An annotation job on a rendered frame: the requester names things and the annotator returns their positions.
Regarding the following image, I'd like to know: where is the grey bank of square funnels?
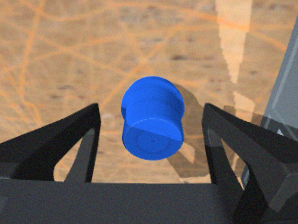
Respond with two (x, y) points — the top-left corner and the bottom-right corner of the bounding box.
(240, 15), (298, 189)

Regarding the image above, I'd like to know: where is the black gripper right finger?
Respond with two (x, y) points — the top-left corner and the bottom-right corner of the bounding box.
(202, 103), (298, 224)

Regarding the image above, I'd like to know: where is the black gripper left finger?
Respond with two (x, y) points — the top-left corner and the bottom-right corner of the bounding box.
(0, 103), (101, 182)

